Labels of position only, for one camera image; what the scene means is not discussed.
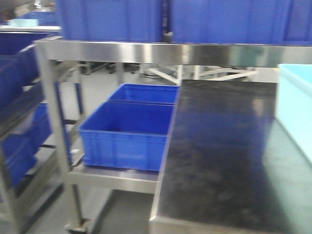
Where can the far blue crate lower shelf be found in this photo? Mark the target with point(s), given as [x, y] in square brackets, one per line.
[143, 93]

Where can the blue crate shelf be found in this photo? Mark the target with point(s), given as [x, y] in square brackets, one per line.
[143, 93]
[126, 135]

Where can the near blue crate lower shelf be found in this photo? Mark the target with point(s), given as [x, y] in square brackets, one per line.
[126, 135]

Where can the upper middle blue crate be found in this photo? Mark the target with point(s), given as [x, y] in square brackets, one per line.
[228, 21]

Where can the blue crate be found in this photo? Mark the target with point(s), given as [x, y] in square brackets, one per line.
[111, 20]
[298, 29]
[228, 21]

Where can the upper left blue crate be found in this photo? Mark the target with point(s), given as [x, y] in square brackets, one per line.
[111, 20]

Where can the light blue plastic tub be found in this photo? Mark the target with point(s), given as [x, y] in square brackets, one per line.
[294, 104]

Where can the steel rack with blue crates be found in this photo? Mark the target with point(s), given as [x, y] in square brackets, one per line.
[26, 163]

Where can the upper right blue crate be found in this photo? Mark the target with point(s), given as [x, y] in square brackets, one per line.
[298, 29]

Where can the white metal frame background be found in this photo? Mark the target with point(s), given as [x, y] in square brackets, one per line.
[176, 73]

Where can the stainless steel shelf frame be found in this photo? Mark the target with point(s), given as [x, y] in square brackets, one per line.
[230, 167]

